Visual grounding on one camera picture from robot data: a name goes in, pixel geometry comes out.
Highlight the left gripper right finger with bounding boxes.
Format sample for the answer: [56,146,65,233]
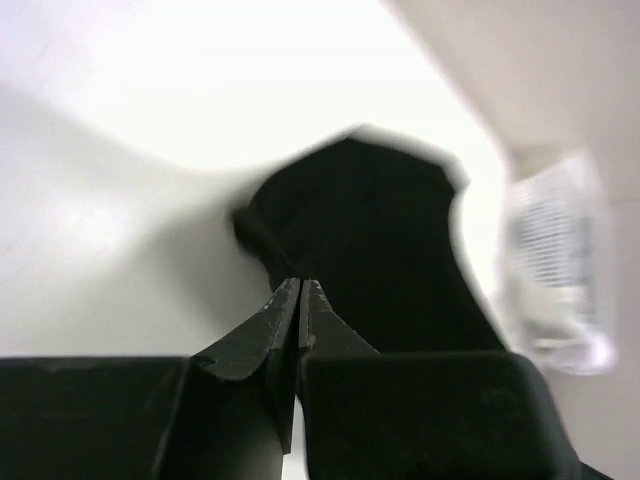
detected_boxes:
[298,280,379,395]

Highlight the white plastic basket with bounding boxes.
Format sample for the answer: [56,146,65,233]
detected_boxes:
[501,145,617,376]

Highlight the black tank top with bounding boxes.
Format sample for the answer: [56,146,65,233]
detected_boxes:
[231,136,503,353]

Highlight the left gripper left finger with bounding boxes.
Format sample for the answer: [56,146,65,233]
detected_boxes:
[194,279,300,454]

